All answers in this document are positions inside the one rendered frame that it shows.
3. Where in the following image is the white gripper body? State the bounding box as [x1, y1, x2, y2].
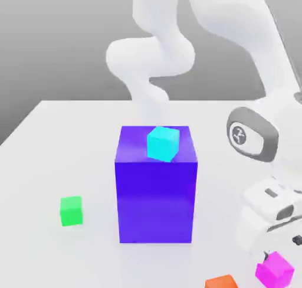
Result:
[236, 205, 302, 260]

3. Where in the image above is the small magenta cube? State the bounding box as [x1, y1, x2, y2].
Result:
[254, 250, 296, 288]

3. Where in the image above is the small orange cube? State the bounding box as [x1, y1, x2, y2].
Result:
[204, 274, 239, 288]

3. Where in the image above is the small cyan cube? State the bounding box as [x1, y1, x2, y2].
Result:
[146, 126, 180, 163]

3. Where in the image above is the small green cube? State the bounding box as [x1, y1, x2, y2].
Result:
[59, 195, 84, 227]

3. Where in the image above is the large purple box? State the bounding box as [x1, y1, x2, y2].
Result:
[114, 125, 198, 244]

